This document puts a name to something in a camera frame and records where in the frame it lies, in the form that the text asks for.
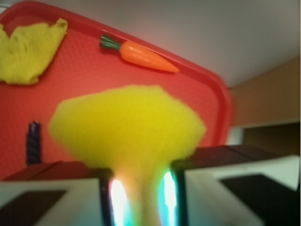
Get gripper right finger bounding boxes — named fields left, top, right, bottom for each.
left=171, top=145, right=301, bottom=226

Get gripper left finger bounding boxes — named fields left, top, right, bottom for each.
left=0, top=161, right=114, bottom=226

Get green plush toy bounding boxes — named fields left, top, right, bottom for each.
left=48, top=85, right=206, bottom=226

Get brown cardboard panel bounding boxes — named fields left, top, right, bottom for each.
left=230, top=57, right=301, bottom=128

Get red plastic tray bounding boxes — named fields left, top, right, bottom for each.
left=0, top=1, right=232, bottom=178

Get yellow cloth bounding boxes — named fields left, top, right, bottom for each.
left=0, top=18, right=68, bottom=85

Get orange toy carrot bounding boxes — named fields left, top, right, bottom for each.
left=100, top=34, right=179, bottom=73

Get dark blue rope toy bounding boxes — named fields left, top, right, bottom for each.
left=26, top=121, right=41, bottom=166

